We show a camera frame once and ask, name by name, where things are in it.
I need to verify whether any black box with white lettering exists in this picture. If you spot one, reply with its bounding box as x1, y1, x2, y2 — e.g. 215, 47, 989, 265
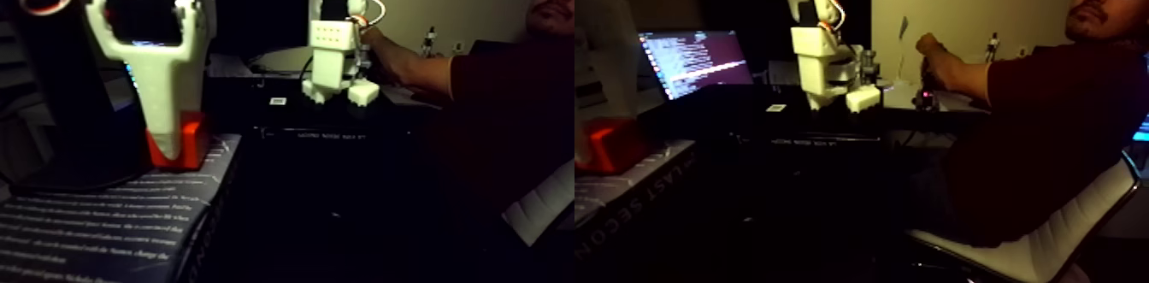
251, 121, 423, 156

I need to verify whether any red cube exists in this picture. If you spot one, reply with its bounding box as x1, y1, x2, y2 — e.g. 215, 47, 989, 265
145, 111, 213, 172

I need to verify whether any white office chair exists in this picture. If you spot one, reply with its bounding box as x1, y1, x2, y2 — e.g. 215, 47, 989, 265
906, 150, 1141, 283

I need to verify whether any person's left hand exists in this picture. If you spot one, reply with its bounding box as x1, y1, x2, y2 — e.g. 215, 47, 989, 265
915, 32, 946, 68

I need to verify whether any dark book with white lettering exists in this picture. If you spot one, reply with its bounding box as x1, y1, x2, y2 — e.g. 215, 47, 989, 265
0, 132, 244, 283

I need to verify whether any person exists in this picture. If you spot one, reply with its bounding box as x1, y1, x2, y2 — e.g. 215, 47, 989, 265
916, 0, 1149, 250

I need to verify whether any dark leader arm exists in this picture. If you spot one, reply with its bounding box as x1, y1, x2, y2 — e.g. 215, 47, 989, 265
913, 51, 940, 112

